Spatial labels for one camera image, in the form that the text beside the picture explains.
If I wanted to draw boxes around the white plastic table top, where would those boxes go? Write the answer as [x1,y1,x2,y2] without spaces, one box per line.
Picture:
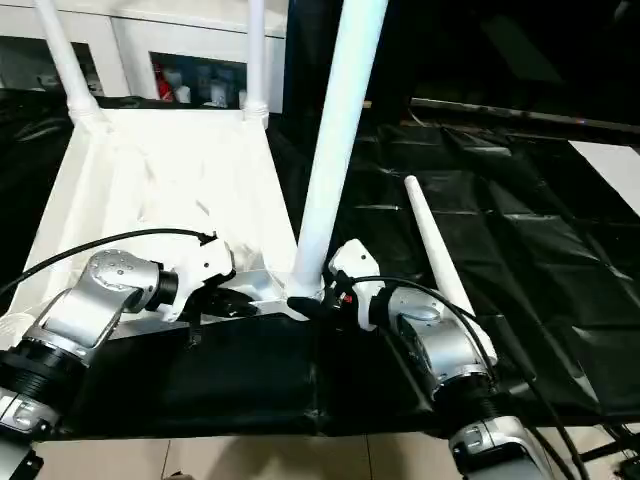
[0,104,322,352]

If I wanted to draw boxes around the white plastic table leg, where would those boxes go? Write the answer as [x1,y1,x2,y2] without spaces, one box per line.
[287,0,390,302]
[33,0,110,130]
[403,174,500,367]
[241,0,271,127]

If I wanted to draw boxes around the black mat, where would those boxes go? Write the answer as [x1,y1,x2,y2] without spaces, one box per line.
[0,87,640,441]

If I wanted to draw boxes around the white cabinet with glass doors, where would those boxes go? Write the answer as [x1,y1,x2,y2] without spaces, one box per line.
[0,0,290,111]

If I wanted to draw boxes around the black backdrop cloth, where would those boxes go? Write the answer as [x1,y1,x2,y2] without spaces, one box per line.
[287,0,640,126]

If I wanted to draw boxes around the black tripod stand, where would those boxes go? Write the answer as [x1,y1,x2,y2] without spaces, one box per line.
[574,424,640,469]

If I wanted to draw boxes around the white paper sheet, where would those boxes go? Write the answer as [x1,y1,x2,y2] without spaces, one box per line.
[569,140,640,217]

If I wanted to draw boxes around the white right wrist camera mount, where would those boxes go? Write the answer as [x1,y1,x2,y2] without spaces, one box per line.
[327,239,387,333]

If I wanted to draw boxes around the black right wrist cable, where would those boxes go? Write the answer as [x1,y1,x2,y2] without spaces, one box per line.
[344,274,592,480]

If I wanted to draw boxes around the black floor cables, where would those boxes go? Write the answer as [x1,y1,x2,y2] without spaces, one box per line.
[594,424,640,480]

